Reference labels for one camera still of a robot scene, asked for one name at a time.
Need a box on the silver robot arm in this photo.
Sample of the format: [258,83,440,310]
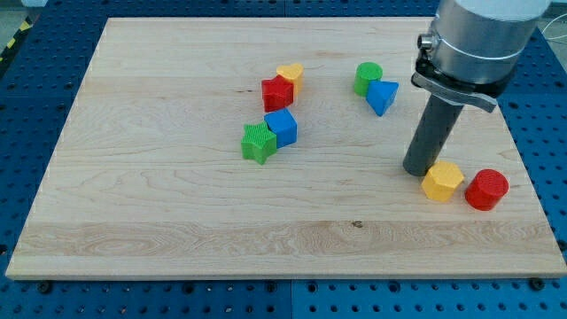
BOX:
[411,0,551,113]

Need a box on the green star block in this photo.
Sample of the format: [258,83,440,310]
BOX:
[241,121,277,165]

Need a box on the red star block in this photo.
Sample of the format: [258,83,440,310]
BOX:
[260,75,294,113]

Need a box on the blue triangle block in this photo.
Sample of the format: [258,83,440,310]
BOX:
[366,81,400,117]

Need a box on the blue cube block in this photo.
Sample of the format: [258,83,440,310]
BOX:
[264,108,298,148]

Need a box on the yellow heart block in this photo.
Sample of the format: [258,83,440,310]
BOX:
[276,63,304,97]

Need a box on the light wooden board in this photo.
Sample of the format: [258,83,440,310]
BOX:
[6,18,566,280]

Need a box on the green cylinder block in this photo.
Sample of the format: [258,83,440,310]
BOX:
[353,61,383,97]

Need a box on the yellow hexagon block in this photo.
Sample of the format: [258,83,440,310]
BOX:
[421,160,464,202]

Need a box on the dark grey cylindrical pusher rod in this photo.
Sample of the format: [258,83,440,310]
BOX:
[402,95,463,176]

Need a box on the red cylinder block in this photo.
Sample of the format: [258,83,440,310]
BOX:
[464,168,509,211]

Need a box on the white cable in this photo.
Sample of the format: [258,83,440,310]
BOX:
[540,12,567,44]

